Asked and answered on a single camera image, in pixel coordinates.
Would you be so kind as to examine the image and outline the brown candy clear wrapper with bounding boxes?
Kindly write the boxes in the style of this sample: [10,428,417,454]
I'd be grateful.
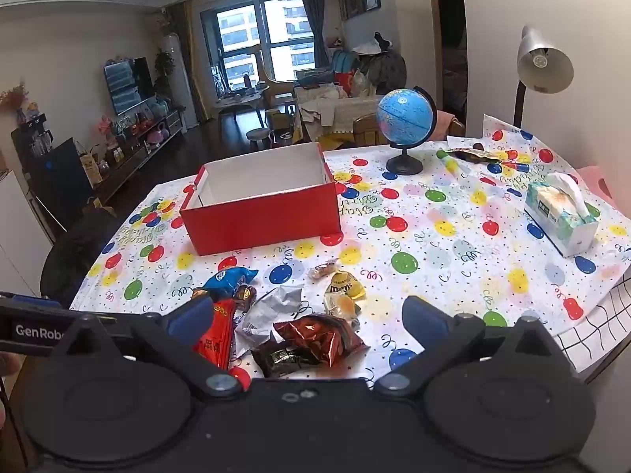
[308,259,340,281]

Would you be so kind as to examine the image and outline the dark green snack packet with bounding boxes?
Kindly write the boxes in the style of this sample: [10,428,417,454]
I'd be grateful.
[446,147,508,163]

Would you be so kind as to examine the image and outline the brown paper bag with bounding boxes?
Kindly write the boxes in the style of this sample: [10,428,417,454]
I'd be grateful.
[78,150,103,189]

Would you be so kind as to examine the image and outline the silver foil packet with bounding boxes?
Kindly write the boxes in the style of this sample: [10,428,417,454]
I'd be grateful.
[234,286,302,358]

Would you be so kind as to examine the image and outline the white grid pattern cloth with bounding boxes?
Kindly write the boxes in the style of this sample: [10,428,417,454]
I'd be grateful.
[554,283,631,372]

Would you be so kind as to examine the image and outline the red snack packet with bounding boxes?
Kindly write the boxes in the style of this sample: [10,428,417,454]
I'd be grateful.
[194,300,238,371]

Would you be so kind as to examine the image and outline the blue cookie packet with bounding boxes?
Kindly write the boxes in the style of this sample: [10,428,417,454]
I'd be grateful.
[203,267,259,301]

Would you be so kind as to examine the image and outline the black jacket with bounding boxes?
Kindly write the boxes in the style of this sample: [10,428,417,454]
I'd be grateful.
[39,207,129,309]

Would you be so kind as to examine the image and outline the blue desk globe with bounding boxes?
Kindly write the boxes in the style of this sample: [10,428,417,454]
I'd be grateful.
[376,86,438,175]

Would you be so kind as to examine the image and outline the red-brown foil packet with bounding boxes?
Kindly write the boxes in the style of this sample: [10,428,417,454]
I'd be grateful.
[273,314,368,368]

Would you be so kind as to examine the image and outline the sofa with cream cover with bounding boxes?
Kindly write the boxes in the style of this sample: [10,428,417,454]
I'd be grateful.
[295,84,395,143]

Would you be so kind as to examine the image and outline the dried flowers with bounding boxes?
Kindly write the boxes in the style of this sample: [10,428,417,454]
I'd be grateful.
[0,84,30,114]

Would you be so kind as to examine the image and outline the yellow candy packet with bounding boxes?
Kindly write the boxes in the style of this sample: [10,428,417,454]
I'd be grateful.
[329,271,366,301]

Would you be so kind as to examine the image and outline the black cabinet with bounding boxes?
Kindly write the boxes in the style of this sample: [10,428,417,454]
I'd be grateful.
[22,138,94,230]

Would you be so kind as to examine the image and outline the window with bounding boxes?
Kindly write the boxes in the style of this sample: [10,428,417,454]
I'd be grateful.
[200,0,316,89]

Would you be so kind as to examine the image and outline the egg yolk pastry packet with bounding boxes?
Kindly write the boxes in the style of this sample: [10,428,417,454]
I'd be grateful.
[323,293,362,328]

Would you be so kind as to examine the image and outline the television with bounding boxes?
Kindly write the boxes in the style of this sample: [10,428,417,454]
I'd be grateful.
[103,56,155,116]

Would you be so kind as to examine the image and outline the black coffee machine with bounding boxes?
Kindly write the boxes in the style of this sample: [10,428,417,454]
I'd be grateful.
[11,113,55,158]

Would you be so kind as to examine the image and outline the wooden chair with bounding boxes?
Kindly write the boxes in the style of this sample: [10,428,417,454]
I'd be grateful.
[352,113,390,149]

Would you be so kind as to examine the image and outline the tv cabinet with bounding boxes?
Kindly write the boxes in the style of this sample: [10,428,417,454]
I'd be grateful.
[93,108,185,193]

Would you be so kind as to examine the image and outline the pink cloth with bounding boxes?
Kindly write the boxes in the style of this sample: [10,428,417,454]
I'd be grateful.
[436,111,467,139]

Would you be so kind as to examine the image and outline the green potted plant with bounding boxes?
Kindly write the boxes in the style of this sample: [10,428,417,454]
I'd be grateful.
[154,49,175,84]

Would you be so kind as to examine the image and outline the pink plastic chair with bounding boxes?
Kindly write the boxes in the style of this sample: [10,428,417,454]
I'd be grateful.
[577,165,619,208]

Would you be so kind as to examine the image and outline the white standing air conditioner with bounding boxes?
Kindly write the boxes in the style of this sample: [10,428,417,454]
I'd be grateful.
[164,32,198,129]

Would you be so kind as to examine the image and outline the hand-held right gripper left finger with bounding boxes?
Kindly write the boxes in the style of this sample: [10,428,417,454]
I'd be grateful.
[52,294,246,399]

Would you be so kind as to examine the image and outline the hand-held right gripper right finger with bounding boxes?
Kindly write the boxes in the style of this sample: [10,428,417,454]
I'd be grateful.
[372,296,570,399]

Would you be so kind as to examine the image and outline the balloon print tablecloth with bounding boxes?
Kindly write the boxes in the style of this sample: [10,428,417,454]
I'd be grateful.
[69,113,631,380]

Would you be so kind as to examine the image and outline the pile of clothes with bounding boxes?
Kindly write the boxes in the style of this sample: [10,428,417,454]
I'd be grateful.
[352,32,407,97]

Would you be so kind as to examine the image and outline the coffee table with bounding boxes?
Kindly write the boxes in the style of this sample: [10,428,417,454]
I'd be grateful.
[214,86,269,124]

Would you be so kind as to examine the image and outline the white cardboard box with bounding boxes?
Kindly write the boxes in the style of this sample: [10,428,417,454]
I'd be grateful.
[179,142,343,257]

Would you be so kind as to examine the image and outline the grey curtain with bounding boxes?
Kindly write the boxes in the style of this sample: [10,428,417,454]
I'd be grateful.
[298,0,329,67]

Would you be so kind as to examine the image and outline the tissue pack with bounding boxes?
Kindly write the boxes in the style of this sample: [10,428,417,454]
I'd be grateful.
[523,172,601,258]

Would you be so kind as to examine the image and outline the black snack packet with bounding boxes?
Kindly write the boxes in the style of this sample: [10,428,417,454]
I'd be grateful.
[251,337,316,379]

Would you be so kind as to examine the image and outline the grey desk lamp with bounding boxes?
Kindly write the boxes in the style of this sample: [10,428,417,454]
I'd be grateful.
[513,24,575,129]

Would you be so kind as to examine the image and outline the small round stool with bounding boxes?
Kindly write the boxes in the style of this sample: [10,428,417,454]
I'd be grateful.
[246,128,272,151]

